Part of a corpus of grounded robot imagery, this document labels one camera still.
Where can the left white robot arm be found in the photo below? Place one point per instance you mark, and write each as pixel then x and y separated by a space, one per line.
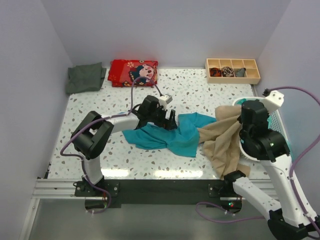
pixel 93 133

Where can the beige t shirt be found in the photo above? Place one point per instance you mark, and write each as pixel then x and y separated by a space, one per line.
pixel 221 141

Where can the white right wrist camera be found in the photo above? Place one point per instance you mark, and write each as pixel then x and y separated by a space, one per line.
pixel 272 100

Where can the grey rolled sock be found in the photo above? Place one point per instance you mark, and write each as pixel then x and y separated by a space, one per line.
pixel 240 73

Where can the patterned rolled sock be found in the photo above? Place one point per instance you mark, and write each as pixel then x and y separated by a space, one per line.
pixel 227 72

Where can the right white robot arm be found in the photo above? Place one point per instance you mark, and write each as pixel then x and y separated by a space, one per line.
pixel 290 217

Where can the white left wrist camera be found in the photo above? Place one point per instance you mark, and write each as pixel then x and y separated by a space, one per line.
pixel 165 99

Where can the wooden compartment box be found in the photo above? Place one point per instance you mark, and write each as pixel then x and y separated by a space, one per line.
pixel 252 72

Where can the folded grey t shirt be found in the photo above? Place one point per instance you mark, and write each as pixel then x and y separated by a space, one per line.
pixel 85 78

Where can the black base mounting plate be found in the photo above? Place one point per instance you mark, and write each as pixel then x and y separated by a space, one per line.
pixel 113 193

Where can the teal t shirt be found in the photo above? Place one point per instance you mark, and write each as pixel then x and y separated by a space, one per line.
pixel 182 141
pixel 274 120

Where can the aluminium frame rail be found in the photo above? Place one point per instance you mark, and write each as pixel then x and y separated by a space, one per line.
pixel 53 188

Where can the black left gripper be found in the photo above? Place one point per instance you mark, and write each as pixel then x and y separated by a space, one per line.
pixel 169 124

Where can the red cartoon folded cloth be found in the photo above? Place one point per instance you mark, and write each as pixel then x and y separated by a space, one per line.
pixel 122 73

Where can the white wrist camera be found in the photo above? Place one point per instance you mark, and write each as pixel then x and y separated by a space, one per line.
pixel 165 99
pixel 272 100

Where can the orange black rolled sock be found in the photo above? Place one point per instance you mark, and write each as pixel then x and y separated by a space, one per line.
pixel 215 72

